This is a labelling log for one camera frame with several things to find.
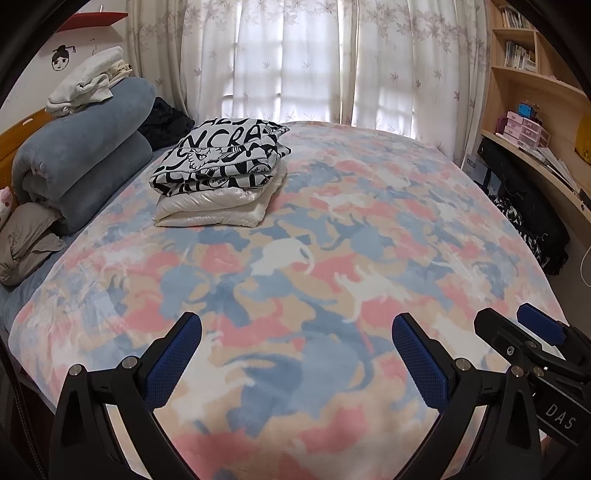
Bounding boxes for face wall sticker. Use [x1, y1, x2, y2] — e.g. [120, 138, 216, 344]
[51, 44, 77, 73]

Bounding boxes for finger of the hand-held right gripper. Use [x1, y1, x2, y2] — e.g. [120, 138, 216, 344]
[474, 308, 543, 370]
[516, 303, 591, 370]

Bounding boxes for white cable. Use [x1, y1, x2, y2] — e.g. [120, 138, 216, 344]
[577, 244, 591, 296]

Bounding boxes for yellow bag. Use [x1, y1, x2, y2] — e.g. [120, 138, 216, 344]
[575, 121, 591, 167]

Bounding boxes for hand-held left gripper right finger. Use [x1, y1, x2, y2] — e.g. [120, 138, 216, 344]
[392, 312, 543, 480]

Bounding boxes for rolled blue blanket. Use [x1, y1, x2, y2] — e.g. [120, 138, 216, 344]
[11, 76, 158, 236]

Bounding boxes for pink drawer organizer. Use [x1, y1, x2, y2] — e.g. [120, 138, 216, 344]
[496, 111, 550, 148]

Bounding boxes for cream puffer jacket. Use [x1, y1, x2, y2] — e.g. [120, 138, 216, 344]
[154, 166, 288, 228]

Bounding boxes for black white printed hooded jacket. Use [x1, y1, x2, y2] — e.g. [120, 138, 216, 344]
[148, 117, 291, 197]

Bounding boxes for stack of papers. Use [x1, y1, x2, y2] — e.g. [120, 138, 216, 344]
[536, 147, 583, 192]

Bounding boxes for wooden headboard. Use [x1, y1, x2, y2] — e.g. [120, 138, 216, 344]
[0, 108, 54, 195]

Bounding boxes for red wall shelf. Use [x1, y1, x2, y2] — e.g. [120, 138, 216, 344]
[58, 7, 129, 32]

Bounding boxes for white floral curtain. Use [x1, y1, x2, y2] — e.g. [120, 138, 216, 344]
[126, 0, 490, 162]

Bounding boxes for pastel cat print bed blanket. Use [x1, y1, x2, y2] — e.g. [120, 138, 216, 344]
[9, 121, 568, 480]

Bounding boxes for row of books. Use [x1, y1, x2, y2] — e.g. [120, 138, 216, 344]
[501, 7, 532, 29]
[504, 41, 537, 72]

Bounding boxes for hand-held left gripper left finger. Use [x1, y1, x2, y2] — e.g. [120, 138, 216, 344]
[48, 311, 204, 480]

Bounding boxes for grey pillow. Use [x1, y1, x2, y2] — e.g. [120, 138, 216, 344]
[0, 202, 68, 287]

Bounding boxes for white folded clothes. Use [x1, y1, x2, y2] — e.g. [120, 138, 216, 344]
[45, 46, 134, 117]

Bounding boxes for wooden bookshelf desk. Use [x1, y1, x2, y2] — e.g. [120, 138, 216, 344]
[478, 0, 591, 259]

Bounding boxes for black cloth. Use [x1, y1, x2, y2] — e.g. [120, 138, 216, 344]
[137, 97, 195, 151]

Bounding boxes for white cardboard box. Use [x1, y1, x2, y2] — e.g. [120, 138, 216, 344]
[463, 154, 492, 188]

